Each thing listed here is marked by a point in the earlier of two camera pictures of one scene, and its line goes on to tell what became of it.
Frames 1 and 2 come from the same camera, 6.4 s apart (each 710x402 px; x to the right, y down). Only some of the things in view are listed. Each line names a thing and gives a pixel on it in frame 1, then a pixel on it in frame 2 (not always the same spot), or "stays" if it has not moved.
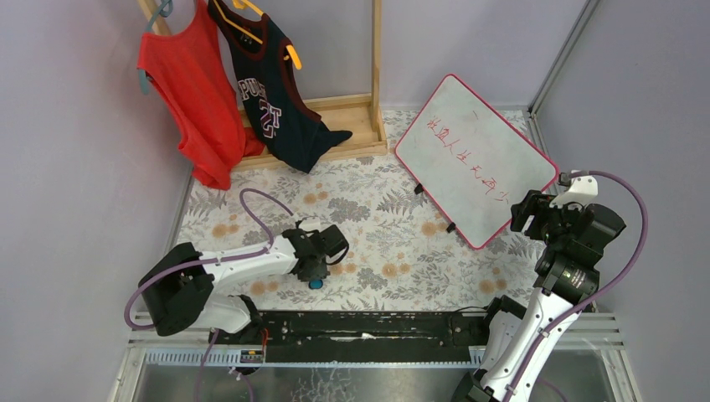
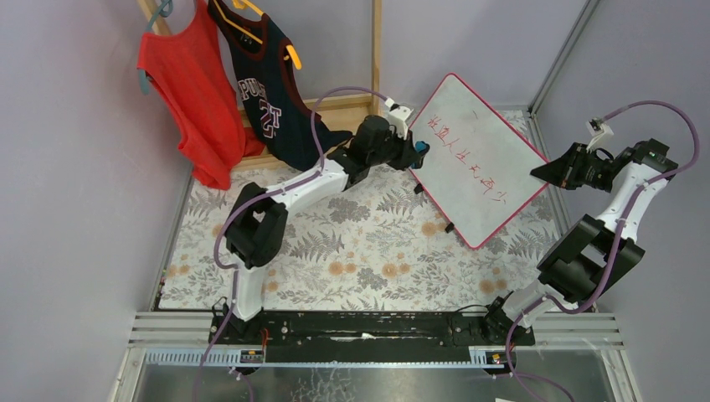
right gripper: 532,210 -> 573,168
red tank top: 188,64 stays
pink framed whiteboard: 471,159 stays
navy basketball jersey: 291,131 stays
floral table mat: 403,254 stays
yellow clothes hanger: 244,3 stays
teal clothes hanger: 166,10 stays
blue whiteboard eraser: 316,284 -> 422,147
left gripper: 316,269 -> 403,153
